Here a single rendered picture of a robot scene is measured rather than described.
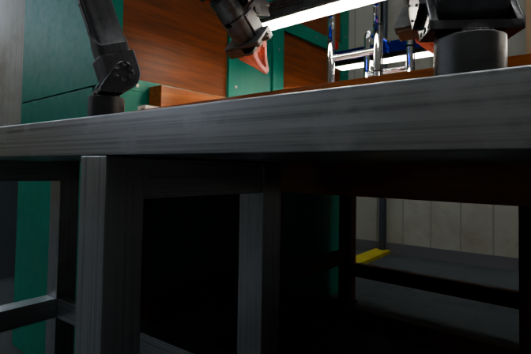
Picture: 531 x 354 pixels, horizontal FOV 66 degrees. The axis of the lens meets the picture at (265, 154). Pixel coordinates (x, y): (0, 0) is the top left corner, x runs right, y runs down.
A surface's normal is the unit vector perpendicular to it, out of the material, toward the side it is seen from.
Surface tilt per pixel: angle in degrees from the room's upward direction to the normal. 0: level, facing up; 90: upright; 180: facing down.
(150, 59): 90
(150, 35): 90
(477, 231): 90
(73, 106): 90
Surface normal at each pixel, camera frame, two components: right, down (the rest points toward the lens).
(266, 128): -0.60, -0.04
